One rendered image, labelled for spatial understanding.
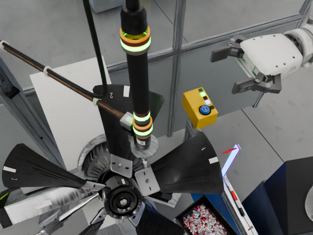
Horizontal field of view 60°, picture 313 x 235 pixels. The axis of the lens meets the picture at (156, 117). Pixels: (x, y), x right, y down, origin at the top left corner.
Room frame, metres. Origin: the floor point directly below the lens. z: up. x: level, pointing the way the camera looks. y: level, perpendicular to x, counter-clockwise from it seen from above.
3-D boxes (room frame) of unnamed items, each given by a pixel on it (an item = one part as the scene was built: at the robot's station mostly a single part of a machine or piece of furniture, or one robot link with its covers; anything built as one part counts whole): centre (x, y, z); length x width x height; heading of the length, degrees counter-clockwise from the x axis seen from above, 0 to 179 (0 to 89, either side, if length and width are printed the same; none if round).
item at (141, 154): (0.31, 0.04, 1.49); 0.09 x 0.07 x 0.10; 56
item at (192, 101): (0.71, -0.20, 1.02); 0.16 x 0.10 x 0.11; 21
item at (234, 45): (0.43, -0.18, 1.65); 0.05 x 0.05 x 0.03; 25
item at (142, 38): (0.31, 0.03, 1.79); 0.04 x 0.04 x 0.03
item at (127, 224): (0.36, 0.19, 0.46); 0.09 x 0.04 x 0.91; 111
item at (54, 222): (0.19, 0.36, 1.08); 0.07 x 0.04 x 0.06; 122
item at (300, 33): (0.44, -0.30, 1.65); 0.09 x 0.03 x 0.08; 21
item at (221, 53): (0.44, -0.14, 1.65); 0.07 x 0.03 x 0.03; 111
